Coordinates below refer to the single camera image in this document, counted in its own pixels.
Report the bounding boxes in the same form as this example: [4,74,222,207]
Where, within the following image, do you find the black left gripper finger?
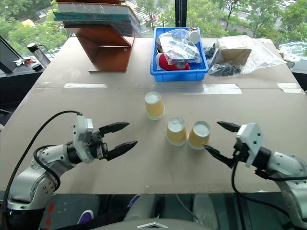
[105,140,139,161]
[98,121,130,138]

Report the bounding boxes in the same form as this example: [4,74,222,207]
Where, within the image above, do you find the silver robot torso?
[90,217,218,230]

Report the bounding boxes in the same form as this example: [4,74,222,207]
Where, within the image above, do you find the bluish plastic bag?
[278,41,307,58]

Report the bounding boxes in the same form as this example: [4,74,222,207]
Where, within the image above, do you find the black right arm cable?
[231,148,298,219]

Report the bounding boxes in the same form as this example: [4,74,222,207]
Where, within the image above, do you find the bag of black parts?
[203,44,217,59]
[208,62,241,78]

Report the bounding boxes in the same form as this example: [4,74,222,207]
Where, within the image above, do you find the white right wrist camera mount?
[236,122,265,168]

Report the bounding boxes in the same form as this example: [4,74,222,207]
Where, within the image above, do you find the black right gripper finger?
[216,121,241,133]
[203,144,235,169]

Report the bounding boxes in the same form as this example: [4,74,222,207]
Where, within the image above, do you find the clear plastic bag with items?
[157,29,202,66]

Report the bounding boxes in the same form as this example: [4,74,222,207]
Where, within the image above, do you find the grey thin cable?
[175,194,203,225]

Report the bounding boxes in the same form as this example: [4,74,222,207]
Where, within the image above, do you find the black window frame post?
[175,0,189,28]

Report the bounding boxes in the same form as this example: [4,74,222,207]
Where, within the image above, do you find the stack of wrapped books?
[53,0,142,38]

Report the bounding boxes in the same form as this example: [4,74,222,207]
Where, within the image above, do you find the white plastic bottle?
[189,27,201,44]

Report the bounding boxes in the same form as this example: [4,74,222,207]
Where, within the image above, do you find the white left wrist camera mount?
[72,115,94,164]

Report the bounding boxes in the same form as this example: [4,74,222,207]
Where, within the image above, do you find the red keys bundle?
[13,58,37,66]

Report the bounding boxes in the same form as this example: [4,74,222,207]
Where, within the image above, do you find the dark side table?
[0,35,52,120]

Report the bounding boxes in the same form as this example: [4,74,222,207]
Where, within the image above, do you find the purple shoe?
[77,209,94,225]
[128,195,142,208]

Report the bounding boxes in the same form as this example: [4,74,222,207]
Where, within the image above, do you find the black cylindrical device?
[26,43,51,69]

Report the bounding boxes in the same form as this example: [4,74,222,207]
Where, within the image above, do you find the brown cardboard box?
[216,45,253,67]

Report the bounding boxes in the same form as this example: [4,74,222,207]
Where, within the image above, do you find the large clear plastic bag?
[208,35,286,75]

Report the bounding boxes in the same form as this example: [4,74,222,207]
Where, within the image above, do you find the brown wooden shelf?
[64,23,136,73]

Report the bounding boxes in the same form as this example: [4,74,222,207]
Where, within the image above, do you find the blue plastic bin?
[149,26,209,83]

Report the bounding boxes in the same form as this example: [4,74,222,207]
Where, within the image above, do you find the red round object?
[155,53,192,71]

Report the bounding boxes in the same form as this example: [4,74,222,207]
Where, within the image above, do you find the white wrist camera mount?
[72,115,94,164]
[236,122,265,168]

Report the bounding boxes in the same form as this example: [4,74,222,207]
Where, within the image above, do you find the yellow paper cup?
[144,92,166,121]
[166,117,188,147]
[187,120,212,150]

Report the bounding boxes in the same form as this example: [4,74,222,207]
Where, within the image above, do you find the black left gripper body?
[88,130,109,160]

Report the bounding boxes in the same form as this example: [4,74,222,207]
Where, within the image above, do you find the clear tape strip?
[202,83,243,95]
[276,82,304,94]

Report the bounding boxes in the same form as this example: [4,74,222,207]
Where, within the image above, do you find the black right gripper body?
[231,140,250,163]

